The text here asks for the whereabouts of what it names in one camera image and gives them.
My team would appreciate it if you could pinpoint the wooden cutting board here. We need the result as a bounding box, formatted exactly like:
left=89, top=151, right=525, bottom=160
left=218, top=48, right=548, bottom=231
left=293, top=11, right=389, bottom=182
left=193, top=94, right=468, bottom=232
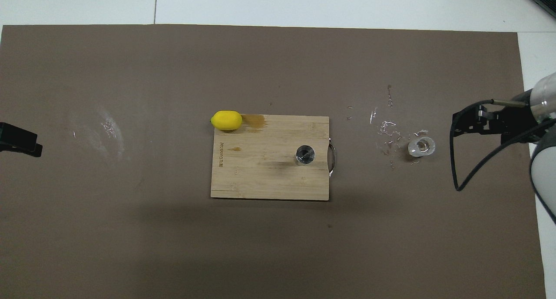
left=210, top=115, right=336, bottom=202

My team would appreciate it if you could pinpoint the clear glass cup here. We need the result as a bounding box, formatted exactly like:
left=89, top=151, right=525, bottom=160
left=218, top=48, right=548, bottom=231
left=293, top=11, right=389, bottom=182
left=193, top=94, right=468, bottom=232
left=407, top=136, right=436, bottom=157

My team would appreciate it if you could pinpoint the brown table mat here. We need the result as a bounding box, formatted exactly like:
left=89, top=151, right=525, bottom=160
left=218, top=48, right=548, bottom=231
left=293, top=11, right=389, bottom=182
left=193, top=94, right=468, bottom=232
left=0, top=24, right=547, bottom=299

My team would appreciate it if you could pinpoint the yellow lemon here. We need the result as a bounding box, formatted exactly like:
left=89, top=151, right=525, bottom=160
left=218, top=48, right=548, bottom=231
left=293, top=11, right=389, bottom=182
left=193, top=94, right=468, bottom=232
left=210, top=110, right=243, bottom=131

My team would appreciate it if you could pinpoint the metal jigger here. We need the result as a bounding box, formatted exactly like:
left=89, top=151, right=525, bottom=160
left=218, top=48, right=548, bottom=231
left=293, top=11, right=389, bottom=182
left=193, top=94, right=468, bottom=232
left=296, top=145, right=315, bottom=166

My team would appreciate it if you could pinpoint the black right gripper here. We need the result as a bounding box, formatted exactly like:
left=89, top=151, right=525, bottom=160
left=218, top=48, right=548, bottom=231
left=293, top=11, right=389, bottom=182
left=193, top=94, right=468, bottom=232
left=452, top=106, right=541, bottom=144

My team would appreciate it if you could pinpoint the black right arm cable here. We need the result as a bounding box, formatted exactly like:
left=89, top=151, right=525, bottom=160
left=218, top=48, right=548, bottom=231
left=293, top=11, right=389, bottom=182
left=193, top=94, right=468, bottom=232
left=450, top=99, right=556, bottom=192

